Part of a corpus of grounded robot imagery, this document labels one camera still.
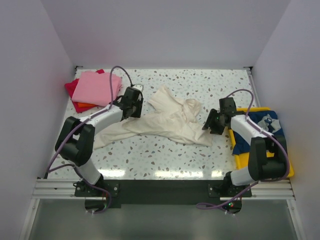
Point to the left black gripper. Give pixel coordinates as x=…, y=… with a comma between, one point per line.
x=137, y=113

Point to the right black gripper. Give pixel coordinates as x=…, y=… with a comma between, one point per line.
x=209, y=122

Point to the cream t shirt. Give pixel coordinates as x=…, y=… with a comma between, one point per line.
x=174, y=118

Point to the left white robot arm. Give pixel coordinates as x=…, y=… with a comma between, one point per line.
x=75, y=142

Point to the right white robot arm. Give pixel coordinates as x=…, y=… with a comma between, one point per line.
x=268, y=159

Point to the pink folded t shirt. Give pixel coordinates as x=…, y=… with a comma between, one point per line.
x=94, y=88

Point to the navy blue t shirt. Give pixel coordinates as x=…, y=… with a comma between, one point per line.
x=268, y=120

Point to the orange folded t shirt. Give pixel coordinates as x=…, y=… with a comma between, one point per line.
x=82, y=107

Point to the red folded t shirt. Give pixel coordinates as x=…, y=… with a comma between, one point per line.
x=71, y=86

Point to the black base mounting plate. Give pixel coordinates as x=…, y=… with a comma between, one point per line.
x=155, y=192

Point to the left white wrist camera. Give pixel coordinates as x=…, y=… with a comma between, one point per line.
x=139, y=87

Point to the aluminium frame rail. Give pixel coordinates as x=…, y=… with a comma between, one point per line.
x=282, y=191

